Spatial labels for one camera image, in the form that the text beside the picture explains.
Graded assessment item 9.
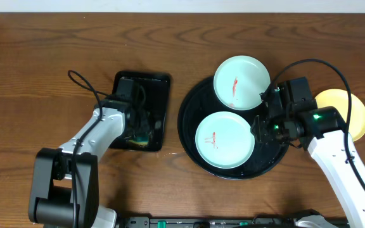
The black round tray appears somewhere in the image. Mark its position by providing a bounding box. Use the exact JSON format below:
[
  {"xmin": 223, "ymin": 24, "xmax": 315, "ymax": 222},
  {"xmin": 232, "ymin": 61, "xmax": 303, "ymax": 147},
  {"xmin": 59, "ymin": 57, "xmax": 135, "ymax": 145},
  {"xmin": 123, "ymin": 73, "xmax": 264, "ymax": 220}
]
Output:
[{"xmin": 177, "ymin": 77, "xmax": 288, "ymax": 180}]

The light blue plate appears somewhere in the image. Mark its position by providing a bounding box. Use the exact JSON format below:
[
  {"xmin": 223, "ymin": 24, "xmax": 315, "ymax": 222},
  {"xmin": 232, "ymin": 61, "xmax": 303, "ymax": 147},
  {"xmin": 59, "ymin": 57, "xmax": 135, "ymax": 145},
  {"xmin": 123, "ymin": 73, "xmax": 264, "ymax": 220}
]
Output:
[
  {"xmin": 213, "ymin": 55, "xmax": 271, "ymax": 111},
  {"xmin": 195, "ymin": 111, "xmax": 255, "ymax": 169}
]

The yellow plate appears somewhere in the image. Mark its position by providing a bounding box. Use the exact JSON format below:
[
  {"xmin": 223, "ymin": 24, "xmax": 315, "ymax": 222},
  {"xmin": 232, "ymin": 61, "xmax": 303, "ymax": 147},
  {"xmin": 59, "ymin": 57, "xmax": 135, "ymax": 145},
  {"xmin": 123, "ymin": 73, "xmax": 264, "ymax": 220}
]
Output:
[{"xmin": 315, "ymin": 89, "xmax": 365, "ymax": 141}]

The black rectangular tray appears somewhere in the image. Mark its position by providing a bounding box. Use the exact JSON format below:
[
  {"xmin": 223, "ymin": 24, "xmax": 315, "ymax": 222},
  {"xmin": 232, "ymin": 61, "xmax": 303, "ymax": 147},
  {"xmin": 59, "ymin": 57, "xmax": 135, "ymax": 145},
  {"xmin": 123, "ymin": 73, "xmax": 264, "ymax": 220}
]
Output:
[{"xmin": 103, "ymin": 70, "xmax": 170, "ymax": 152}]

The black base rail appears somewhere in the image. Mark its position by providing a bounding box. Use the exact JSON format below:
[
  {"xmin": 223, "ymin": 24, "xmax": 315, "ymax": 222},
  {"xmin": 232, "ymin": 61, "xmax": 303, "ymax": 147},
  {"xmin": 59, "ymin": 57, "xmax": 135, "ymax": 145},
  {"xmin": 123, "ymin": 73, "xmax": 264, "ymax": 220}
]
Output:
[{"xmin": 115, "ymin": 213, "xmax": 334, "ymax": 228}]

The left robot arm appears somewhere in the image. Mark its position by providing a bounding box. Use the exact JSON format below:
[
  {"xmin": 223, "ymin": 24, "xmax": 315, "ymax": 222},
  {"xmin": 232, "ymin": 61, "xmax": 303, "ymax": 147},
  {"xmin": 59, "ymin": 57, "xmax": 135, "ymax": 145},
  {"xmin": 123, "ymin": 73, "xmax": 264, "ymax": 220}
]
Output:
[{"xmin": 28, "ymin": 99, "xmax": 148, "ymax": 227}]

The green yellow sponge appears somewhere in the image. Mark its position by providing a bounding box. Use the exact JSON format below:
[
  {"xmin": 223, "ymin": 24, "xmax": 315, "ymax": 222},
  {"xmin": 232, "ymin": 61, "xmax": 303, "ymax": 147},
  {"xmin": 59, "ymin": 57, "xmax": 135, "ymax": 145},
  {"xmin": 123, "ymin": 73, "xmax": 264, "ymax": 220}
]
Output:
[{"xmin": 127, "ymin": 132, "xmax": 150, "ymax": 147}]

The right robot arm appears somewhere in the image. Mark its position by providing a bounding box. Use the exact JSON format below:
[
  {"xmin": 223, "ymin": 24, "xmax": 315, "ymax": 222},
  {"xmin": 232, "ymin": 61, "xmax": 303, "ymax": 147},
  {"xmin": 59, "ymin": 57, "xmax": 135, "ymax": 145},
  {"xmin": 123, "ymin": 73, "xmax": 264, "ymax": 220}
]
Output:
[{"xmin": 251, "ymin": 106, "xmax": 365, "ymax": 227}]

